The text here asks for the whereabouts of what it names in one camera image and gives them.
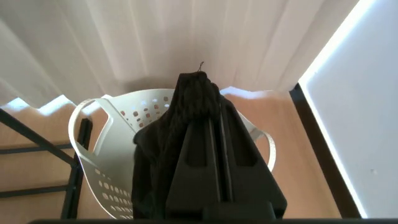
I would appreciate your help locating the white laundry basket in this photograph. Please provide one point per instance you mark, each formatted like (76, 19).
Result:
(118, 155)

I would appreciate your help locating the black garment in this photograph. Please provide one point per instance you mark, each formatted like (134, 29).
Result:
(192, 96)

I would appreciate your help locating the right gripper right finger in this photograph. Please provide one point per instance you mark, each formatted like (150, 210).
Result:
(255, 186)

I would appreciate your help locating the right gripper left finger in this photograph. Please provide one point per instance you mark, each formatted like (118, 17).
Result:
(189, 189)

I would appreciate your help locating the black clothes rack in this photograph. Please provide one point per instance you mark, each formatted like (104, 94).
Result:
(74, 174)

